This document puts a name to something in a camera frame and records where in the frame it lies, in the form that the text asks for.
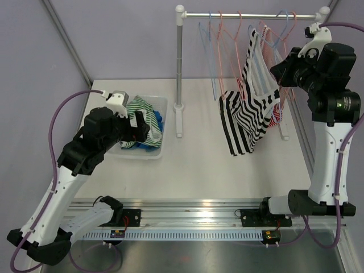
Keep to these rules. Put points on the red white striped tank top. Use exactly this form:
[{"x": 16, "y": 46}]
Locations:
[{"x": 272, "y": 57}]

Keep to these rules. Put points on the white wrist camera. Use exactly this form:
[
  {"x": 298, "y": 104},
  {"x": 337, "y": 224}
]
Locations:
[
  {"x": 116, "y": 102},
  {"x": 318, "y": 38}
]

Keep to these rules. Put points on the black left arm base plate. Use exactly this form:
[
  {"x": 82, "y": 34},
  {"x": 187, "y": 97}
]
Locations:
[{"x": 131, "y": 217}]

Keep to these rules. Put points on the pink hanger far right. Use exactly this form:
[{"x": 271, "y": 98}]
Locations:
[{"x": 280, "y": 39}]

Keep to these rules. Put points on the white slotted cable duct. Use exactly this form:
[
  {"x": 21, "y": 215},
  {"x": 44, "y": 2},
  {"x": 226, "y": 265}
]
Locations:
[{"x": 174, "y": 235}]

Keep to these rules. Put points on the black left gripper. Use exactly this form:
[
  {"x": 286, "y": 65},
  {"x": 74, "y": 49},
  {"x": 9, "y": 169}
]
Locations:
[{"x": 143, "y": 128}]

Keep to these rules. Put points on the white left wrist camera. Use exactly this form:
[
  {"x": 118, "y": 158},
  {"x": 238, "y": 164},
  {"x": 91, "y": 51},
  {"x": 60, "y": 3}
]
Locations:
[{"x": 116, "y": 102}]

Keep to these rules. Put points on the white metal clothes rack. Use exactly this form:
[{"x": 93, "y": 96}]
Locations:
[{"x": 270, "y": 19}]

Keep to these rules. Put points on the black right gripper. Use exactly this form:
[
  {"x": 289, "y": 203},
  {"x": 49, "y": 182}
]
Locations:
[{"x": 282, "y": 71}]

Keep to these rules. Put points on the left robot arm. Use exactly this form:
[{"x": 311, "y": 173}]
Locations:
[{"x": 43, "y": 237}]

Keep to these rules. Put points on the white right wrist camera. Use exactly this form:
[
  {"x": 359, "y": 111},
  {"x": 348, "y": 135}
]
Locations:
[{"x": 318, "y": 38}]

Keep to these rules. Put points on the light blue hanger right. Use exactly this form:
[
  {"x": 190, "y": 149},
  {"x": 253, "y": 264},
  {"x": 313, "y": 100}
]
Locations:
[{"x": 262, "y": 84}]

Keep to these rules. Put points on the aluminium corner frame post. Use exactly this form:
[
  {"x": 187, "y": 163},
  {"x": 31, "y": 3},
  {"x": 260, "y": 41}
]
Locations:
[{"x": 61, "y": 30}]

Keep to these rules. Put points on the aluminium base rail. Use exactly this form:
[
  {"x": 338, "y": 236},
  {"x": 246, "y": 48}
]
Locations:
[{"x": 189, "y": 214}]

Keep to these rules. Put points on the light blue wire hanger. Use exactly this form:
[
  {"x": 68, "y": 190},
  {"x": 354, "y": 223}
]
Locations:
[{"x": 206, "y": 39}]

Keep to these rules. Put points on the royal blue tank top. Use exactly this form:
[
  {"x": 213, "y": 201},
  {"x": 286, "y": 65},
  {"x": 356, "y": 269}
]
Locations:
[{"x": 155, "y": 134}]

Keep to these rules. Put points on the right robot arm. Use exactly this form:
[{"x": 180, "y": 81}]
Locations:
[{"x": 324, "y": 75}]

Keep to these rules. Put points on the black white striped tank top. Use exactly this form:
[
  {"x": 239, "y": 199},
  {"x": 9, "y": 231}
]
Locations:
[{"x": 245, "y": 122}]

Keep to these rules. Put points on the white plastic perforated basket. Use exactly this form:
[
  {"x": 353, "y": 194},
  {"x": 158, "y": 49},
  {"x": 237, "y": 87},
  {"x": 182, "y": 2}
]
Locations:
[{"x": 155, "y": 110}]

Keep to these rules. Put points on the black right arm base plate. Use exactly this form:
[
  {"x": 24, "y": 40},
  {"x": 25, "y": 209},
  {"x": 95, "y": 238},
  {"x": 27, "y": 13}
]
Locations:
[{"x": 254, "y": 218}]

